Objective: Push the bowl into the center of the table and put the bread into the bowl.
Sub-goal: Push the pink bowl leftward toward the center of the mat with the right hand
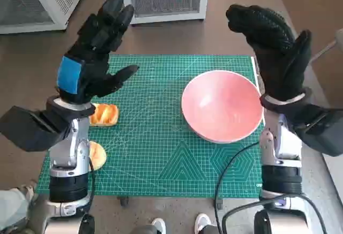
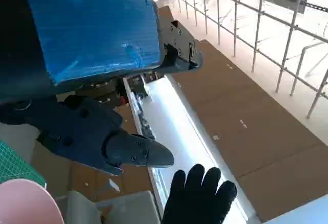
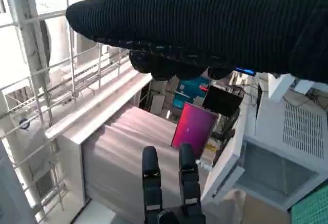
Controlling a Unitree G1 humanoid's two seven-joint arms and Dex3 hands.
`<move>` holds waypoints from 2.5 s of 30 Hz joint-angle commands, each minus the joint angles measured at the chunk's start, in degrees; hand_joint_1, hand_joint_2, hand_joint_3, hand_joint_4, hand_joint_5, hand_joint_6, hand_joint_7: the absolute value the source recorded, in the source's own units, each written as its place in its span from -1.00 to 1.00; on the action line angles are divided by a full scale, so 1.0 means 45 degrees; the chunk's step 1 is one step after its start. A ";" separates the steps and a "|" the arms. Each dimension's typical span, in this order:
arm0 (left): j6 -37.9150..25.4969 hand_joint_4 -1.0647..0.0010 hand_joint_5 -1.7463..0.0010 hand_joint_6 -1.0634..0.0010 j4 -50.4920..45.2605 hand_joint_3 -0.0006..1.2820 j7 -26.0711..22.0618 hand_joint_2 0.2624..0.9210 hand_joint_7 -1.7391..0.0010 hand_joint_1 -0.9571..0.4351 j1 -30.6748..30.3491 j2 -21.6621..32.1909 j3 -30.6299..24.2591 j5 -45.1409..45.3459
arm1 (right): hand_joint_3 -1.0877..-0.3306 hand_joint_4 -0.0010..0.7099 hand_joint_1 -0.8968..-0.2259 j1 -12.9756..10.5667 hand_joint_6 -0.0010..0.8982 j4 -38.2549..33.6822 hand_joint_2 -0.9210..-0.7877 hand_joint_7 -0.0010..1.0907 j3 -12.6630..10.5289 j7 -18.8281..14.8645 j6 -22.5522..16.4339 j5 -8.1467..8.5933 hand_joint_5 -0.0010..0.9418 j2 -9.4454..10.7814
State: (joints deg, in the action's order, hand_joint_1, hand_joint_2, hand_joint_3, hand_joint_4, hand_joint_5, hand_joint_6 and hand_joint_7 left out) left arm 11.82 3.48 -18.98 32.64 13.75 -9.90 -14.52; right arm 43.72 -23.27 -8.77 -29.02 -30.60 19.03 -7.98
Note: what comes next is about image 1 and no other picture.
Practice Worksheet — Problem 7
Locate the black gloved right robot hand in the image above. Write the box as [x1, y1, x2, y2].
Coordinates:
[226, 3, 313, 103]

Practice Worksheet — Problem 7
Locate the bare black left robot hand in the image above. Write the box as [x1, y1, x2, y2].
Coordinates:
[56, 0, 140, 103]

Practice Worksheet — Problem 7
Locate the long striped toy bread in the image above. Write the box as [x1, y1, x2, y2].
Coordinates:
[88, 103, 120, 127]

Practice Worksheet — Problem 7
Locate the pink bowl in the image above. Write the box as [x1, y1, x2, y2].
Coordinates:
[181, 70, 265, 144]

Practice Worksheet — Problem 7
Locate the round toy bread bun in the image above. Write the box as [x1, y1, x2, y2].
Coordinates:
[88, 141, 107, 171]

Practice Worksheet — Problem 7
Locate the white cabinet with vent slats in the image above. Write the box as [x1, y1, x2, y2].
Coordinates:
[0, 0, 92, 35]

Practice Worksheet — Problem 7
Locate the green cutting mat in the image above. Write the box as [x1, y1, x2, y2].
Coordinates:
[34, 54, 265, 199]

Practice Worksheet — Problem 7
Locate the person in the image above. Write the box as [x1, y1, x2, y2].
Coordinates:
[0, 183, 50, 234]

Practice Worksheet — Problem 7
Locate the white shoe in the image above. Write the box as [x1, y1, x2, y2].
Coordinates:
[195, 213, 211, 234]
[151, 217, 167, 234]

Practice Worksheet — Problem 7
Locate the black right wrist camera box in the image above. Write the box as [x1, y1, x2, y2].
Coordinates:
[292, 105, 343, 157]

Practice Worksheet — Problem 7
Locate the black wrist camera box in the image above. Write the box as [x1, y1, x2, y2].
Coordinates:
[292, 105, 343, 157]
[0, 105, 73, 153]

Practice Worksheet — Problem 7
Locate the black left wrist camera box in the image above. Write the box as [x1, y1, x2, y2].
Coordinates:
[0, 105, 73, 153]

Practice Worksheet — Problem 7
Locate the long black robot cable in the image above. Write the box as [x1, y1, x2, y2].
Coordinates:
[213, 141, 262, 234]

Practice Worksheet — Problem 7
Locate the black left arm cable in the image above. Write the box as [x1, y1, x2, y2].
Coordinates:
[88, 161, 96, 218]

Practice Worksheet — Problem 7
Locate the looped black right arm cable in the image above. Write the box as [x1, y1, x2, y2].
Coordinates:
[221, 193, 329, 234]

